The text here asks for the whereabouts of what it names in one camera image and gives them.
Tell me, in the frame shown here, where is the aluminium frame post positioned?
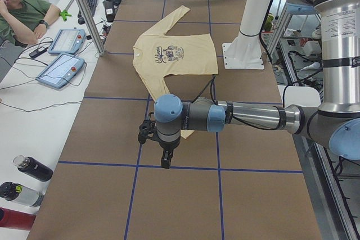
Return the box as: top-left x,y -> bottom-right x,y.
76,0 -> 105,56

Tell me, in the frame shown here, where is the upper blue teach pendant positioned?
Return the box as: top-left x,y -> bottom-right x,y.
48,28 -> 86,55

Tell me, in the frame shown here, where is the blue teach pendant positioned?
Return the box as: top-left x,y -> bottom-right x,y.
48,28 -> 86,55
36,53 -> 85,89

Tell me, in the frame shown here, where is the black computer mouse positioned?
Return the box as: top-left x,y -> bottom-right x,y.
78,16 -> 85,25

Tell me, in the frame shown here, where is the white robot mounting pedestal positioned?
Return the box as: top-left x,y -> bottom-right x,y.
222,0 -> 272,70

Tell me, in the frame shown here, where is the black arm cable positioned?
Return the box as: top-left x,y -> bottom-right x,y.
191,74 -> 285,131

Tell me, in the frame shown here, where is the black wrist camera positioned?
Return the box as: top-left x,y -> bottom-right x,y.
137,119 -> 158,144

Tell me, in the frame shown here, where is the seated person in green shirt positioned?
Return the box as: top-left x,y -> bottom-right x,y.
1,0 -> 60,47

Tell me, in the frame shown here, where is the lower blue teach pendant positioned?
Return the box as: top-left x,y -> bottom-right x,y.
36,53 -> 85,89

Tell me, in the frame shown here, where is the cream long-sleeve graphic shirt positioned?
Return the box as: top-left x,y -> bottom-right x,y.
132,6 -> 219,140

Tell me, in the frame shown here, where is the white chair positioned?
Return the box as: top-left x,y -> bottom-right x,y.
278,85 -> 321,107

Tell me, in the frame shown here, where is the red bottle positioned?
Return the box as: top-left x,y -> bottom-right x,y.
0,207 -> 36,230

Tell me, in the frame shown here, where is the green clamp toy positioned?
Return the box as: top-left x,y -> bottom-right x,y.
59,10 -> 72,21

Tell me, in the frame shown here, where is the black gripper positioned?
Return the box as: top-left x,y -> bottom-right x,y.
157,131 -> 181,169

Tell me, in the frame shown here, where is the black water bottle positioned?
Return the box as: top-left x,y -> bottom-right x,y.
13,155 -> 53,182

